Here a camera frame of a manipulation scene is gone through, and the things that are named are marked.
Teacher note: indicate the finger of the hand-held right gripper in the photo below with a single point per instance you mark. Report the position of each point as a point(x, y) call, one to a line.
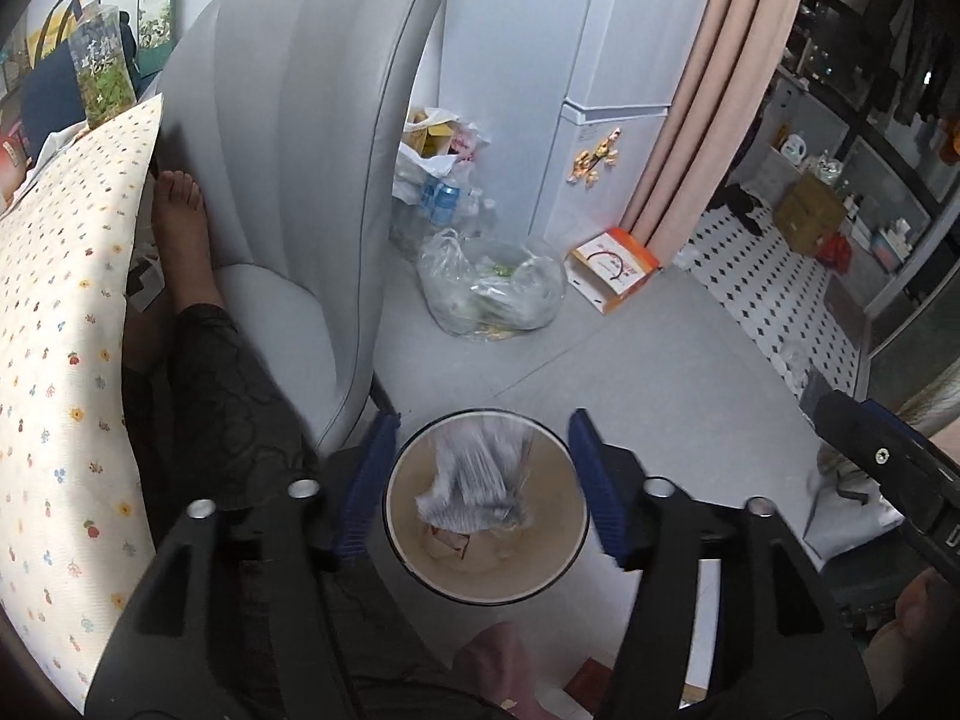
point(881, 456)

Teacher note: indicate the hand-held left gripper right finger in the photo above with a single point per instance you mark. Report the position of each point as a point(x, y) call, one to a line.
point(596, 480)

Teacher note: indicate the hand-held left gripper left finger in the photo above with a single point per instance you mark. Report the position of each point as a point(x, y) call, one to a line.
point(367, 480)

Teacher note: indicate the brown snack wrapper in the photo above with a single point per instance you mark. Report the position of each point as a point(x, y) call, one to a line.
point(450, 542)

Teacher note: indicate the clear plastic wrapper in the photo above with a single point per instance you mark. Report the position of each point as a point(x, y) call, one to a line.
point(476, 480)

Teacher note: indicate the white waste bin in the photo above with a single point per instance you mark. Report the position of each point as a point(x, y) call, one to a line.
point(487, 577)

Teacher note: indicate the person's right hand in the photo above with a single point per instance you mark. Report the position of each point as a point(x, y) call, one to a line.
point(911, 622)

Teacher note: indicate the white sheet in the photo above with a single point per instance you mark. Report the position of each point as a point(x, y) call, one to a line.
point(847, 517)

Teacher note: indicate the person's leg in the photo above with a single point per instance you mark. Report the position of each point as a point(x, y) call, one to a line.
point(217, 405)

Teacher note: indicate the clear plastic bag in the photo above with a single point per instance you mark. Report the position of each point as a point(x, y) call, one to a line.
point(487, 300)

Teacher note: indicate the pink slipper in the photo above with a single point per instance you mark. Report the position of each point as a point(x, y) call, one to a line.
point(495, 671)

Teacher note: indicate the orange and white box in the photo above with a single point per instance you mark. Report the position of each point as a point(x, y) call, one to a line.
point(619, 262)

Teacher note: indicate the brown cardboard box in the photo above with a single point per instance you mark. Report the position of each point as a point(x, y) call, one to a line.
point(806, 210)

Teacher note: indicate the bag of empty bottles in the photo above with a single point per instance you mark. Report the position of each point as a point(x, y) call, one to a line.
point(442, 187)

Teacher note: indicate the yellow flower magnet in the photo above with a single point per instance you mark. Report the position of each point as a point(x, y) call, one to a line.
point(596, 157)

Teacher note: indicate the floral tablecloth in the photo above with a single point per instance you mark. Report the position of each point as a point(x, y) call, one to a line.
point(60, 315)

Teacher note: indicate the grey upholstered chair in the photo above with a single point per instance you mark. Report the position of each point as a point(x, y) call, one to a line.
point(300, 127)

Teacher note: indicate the dark storage shelf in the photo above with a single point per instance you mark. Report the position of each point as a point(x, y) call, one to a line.
point(877, 90)

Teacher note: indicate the pink curtain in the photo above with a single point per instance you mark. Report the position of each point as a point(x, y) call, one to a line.
point(720, 90)

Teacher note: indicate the white fridge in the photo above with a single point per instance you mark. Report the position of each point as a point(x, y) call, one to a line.
point(622, 30)

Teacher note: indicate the green tea bottle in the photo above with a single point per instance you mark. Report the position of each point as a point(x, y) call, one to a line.
point(101, 75)

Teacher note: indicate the navy lunch bag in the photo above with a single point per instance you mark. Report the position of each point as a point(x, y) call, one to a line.
point(49, 105)

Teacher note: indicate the tall green box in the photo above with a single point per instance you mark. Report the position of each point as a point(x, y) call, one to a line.
point(156, 7)

